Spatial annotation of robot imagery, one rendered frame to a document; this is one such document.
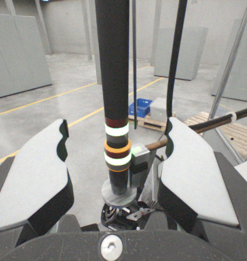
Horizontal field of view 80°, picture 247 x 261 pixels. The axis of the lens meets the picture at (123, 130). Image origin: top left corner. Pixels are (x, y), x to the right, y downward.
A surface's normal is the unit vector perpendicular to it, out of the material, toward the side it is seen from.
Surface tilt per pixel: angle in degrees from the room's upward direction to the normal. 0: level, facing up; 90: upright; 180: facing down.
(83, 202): 0
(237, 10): 90
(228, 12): 90
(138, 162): 90
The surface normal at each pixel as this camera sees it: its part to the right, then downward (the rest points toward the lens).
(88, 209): 0.00, -0.84
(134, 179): 0.44, 0.48
